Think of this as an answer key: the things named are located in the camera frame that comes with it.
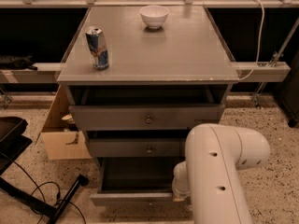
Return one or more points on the white bowl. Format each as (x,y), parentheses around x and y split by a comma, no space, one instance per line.
(154,16)

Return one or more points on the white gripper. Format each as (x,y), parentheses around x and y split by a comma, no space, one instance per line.
(179,187)

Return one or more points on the grey drawer cabinet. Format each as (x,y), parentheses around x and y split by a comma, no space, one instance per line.
(181,63)

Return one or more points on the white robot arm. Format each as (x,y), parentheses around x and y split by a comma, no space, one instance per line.
(214,154)

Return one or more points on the grey middle drawer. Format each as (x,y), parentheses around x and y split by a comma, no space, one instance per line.
(136,147)

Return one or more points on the blue silver drink can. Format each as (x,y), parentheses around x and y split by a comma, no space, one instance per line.
(97,46)

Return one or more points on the grey bottom drawer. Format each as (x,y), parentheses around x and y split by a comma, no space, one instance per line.
(136,180)

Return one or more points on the cardboard box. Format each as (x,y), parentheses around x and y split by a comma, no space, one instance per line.
(62,140)

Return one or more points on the grey top drawer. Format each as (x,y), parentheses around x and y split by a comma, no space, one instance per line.
(143,117)

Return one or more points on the grey drawer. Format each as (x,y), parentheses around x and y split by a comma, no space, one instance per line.
(136,180)
(143,117)
(136,147)

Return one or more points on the black cloth on rail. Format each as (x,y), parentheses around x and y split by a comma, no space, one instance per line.
(16,63)

